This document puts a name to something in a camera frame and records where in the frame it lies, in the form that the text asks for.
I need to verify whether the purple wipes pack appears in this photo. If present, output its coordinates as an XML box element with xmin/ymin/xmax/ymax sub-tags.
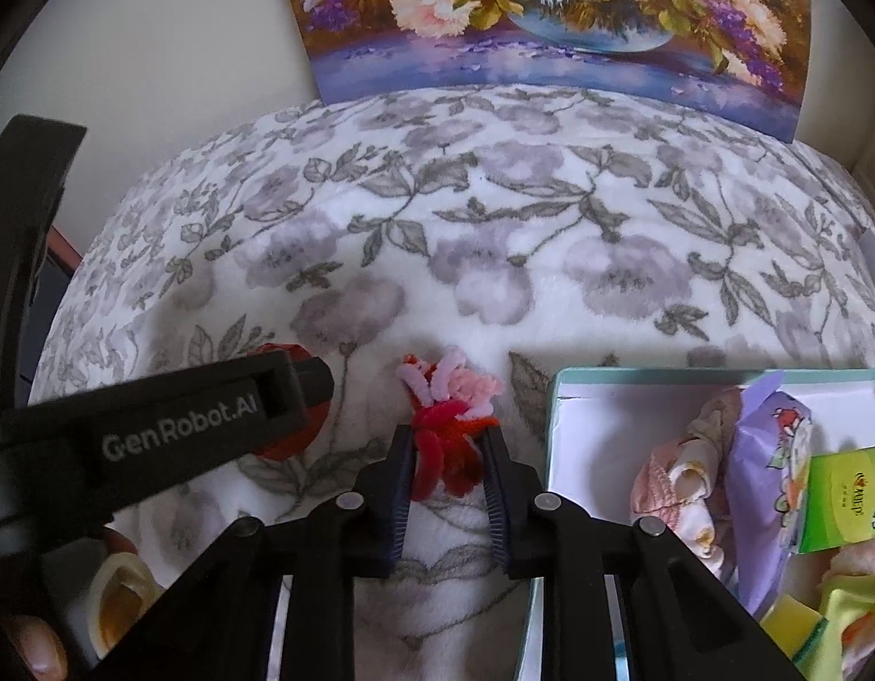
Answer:
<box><xmin>734</xmin><ymin>369</ymin><xmax>817</xmax><ymax>619</ymax></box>

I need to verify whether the flower painting canvas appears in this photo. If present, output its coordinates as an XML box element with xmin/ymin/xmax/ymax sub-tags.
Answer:
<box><xmin>274</xmin><ymin>0</ymin><xmax>814</xmax><ymax>145</ymax></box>

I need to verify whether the pink floral cloth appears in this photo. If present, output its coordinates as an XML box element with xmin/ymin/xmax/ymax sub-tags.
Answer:
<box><xmin>630</xmin><ymin>386</ymin><xmax>741</xmax><ymax>587</ymax></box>

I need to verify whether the green yellow sponge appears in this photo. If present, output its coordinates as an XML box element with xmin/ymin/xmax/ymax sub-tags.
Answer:
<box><xmin>760</xmin><ymin>594</ymin><xmax>828</xmax><ymax>661</ymax></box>

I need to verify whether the teal shallow box tray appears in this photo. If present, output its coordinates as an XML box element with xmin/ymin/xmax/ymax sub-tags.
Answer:
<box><xmin>519</xmin><ymin>367</ymin><xmax>875</xmax><ymax>681</ymax></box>

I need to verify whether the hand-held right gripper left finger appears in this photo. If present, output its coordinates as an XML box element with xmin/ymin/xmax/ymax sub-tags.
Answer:
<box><xmin>136</xmin><ymin>426</ymin><xmax>419</xmax><ymax>681</ymax></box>

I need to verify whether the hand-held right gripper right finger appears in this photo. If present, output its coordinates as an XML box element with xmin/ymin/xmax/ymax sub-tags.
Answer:
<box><xmin>478</xmin><ymin>430</ymin><xmax>812</xmax><ymax>681</ymax></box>

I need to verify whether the person's left hand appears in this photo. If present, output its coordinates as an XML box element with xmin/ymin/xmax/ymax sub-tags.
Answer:
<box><xmin>1</xmin><ymin>612</ymin><xmax>71</xmax><ymax>681</ymax></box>

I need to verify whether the green tissue pack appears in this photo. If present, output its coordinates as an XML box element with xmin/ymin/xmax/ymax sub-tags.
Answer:
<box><xmin>785</xmin><ymin>443</ymin><xmax>875</xmax><ymax>556</ymax></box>

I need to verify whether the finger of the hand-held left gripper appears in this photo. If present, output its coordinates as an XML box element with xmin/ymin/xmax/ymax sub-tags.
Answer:
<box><xmin>256</xmin><ymin>352</ymin><xmax>337</xmax><ymax>435</ymax></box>

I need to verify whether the lime green cloth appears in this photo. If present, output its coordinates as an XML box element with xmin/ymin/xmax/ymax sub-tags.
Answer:
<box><xmin>799</xmin><ymin>567</ymin><xmax>875</xmax><ymax>681</ymax></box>

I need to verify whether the red round soft piece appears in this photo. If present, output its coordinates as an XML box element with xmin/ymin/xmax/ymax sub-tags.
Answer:
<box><xmin>247</xmin><ymin>342</ymin><xmax>334</xmax><ymax>464</ymax></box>

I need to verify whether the red pink chenille bundle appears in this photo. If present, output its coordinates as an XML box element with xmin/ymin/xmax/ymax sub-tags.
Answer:
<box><xmin>397</xmin><ymin>346</ymin><xmax>504</xmax><ymax>499</ymax></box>

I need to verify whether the beige round object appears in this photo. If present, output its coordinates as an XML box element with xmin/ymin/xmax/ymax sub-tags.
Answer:
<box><xmin>89</xmin><ymin>552</ymin><xmax>164</xmax><ymax>663</ymax></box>

